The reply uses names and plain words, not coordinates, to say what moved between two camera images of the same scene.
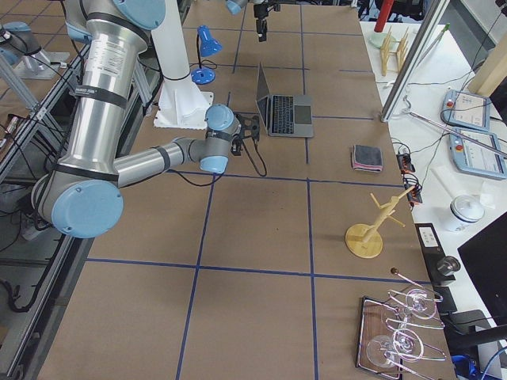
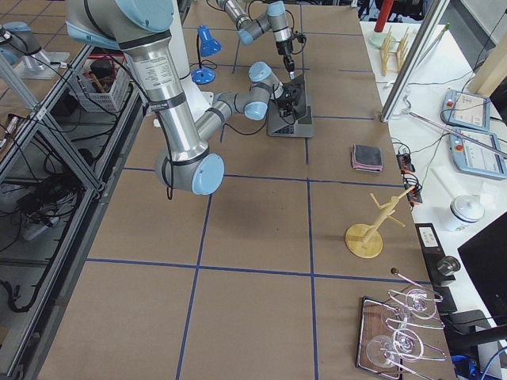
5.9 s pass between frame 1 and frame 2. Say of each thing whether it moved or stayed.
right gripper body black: moved
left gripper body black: moved
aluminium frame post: stayed
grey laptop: moved
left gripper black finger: moved
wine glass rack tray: stayed
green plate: stayed
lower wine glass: stayed
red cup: stayed
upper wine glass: stayed
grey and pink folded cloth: stayed
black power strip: stayed
